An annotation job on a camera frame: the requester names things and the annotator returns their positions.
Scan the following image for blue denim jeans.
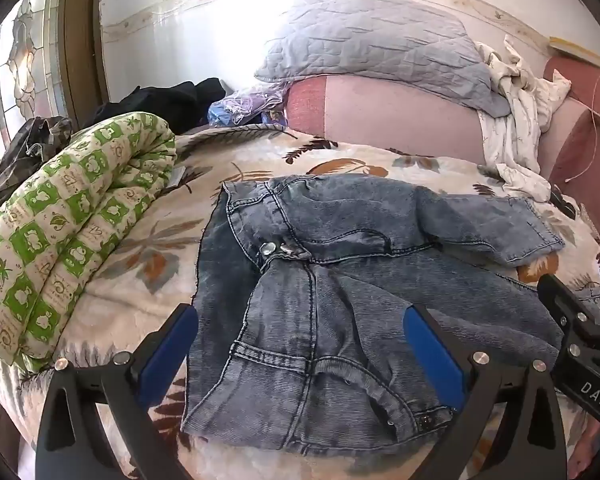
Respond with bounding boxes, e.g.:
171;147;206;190
182;174;564;456

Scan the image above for black clothing pile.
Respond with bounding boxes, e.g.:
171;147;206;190
82;78;226;134

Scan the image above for small black object on bed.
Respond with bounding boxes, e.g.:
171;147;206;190
550;184;577;220

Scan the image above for red pink headboard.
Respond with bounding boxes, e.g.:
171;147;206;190
539;56;600;236

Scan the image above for white crumpled garment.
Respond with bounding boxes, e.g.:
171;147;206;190
476;39;571;203

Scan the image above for leaf print blanket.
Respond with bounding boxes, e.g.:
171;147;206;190
0;127;600;479

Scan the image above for green white rolled quilt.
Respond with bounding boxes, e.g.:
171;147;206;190
0;112;176;373

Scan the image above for yellow book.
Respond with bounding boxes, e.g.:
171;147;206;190
548;36;600;68

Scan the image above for pink bolster cushion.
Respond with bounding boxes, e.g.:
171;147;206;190
286;75;484;165

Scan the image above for camouflage garment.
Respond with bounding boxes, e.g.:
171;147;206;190
0;116;73;207

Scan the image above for grey quilted pillow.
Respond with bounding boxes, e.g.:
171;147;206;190
254;0;509;118

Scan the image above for stained glass window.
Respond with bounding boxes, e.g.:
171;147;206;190
0;0;68;156

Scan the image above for white cable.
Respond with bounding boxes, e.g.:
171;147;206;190
561;69;600;184

